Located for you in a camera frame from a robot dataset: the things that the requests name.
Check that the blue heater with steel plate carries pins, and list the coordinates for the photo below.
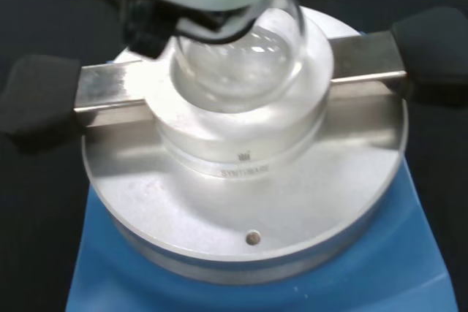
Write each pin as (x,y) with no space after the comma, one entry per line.
(183,198)

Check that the black cloth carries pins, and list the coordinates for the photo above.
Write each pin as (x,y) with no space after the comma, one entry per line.
(36,217)

